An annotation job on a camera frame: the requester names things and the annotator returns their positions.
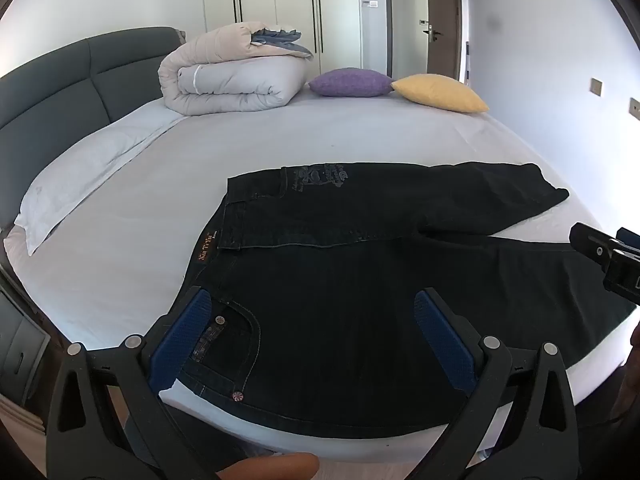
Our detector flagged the purple cushion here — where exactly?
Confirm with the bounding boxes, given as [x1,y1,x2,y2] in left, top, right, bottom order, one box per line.
[308,67,396,98]

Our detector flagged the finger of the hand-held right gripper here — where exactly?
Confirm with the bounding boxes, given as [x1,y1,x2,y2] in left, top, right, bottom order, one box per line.
[569,222,640,263]
[602,249,640,306]

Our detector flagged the folded beige grey duvet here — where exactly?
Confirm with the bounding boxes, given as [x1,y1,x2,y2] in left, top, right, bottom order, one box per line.
[158,21,317,117]

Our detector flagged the white pillow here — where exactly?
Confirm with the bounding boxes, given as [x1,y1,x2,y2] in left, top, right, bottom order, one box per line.
[14,97,188,257]

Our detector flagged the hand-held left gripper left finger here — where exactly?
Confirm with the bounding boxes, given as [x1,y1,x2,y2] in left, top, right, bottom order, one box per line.
[45,286,216,480]

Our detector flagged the dark grey nightstand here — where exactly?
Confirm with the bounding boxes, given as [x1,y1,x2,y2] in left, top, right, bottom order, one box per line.
[0,280,52,411]

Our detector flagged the grey padded headboard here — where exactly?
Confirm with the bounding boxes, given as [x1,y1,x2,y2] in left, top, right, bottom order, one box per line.
[0,26,183,231]

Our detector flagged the black denim pants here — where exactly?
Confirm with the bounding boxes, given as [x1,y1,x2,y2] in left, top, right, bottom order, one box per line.
[157,161,636,438]

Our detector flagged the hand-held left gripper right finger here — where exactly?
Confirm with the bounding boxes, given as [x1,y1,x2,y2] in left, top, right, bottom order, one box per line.
[414,287,581,480]

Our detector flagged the yellow cushion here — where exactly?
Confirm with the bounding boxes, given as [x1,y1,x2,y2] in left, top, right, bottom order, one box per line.
[391,74,490,114]

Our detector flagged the bed with white sheet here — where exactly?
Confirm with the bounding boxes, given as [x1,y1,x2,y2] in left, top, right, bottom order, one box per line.
[4,55,626,461]

